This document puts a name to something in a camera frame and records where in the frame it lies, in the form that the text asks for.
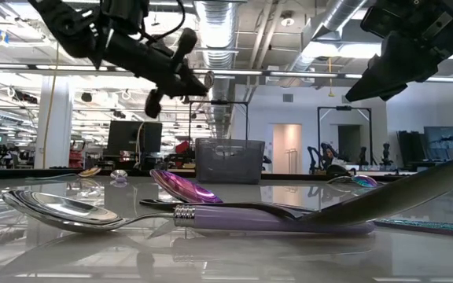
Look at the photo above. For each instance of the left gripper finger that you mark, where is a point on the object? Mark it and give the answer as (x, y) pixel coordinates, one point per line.
(183, 93)
(189, 80)

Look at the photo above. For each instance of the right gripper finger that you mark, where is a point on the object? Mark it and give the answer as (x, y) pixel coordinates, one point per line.
(395, 93)
(395, 67)

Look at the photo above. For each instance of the black metal cutlery piece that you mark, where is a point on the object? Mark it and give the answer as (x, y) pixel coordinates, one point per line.
(387, 200)

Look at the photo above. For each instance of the black background robot arm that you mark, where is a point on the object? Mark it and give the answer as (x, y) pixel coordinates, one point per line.
(336, 170)

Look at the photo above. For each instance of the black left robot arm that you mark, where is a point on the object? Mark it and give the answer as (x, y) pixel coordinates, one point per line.
(65, 23)

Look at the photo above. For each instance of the black upright panel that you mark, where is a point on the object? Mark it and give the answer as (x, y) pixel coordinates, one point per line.
(409, 147)

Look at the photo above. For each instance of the dark computer monitor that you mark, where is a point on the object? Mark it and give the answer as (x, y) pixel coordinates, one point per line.
(443, 137)

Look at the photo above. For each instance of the black computer monitor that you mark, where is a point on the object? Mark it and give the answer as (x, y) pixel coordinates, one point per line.
(132, 137)

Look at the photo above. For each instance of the gray plastic cutlery caddy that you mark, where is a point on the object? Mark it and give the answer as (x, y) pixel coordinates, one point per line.
(230, 161)

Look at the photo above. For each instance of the ceiling light strip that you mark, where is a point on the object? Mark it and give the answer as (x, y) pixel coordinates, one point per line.
(309, 74)

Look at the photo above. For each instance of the white support column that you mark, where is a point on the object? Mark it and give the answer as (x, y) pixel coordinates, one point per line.
(57, 129)

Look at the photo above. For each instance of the pale doorway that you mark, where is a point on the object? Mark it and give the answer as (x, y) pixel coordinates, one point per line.
(287, 149)

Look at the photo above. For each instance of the black metal stand frame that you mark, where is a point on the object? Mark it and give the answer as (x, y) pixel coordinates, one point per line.
(343, 107)

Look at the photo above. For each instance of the silver spiral air duct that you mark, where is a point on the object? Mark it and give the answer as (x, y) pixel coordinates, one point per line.
(216, 23)
(328, 19)

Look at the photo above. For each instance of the gray wall vent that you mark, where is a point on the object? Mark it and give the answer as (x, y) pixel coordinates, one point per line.
(288, 98)

